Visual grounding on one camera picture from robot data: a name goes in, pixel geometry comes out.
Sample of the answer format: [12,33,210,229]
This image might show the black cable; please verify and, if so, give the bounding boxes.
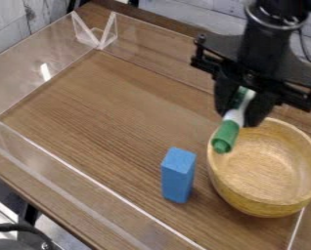
[0,223,55,250]

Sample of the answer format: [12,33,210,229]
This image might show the brown wooden bowl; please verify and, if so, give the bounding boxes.
[206,118,311,218]

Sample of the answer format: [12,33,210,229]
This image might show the black metal bracket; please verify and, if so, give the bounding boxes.
[17,225,61,250]

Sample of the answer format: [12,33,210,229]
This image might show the green and white marker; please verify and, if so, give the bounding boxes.
[210,87,256,154]

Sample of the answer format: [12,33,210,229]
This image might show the clear acrylic tray wall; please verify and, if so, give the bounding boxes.
[0,5,295,250]

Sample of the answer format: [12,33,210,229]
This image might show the blue rectangular block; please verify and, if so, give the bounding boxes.
[161,147,195,203]

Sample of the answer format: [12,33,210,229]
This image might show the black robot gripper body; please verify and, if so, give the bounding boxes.
[190,16,311,111]

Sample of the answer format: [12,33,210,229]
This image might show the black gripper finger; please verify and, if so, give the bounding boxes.
[244,92,280,127]
[214,76,240,116]

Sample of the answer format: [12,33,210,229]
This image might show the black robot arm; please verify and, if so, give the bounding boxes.
[190,0,311,127]

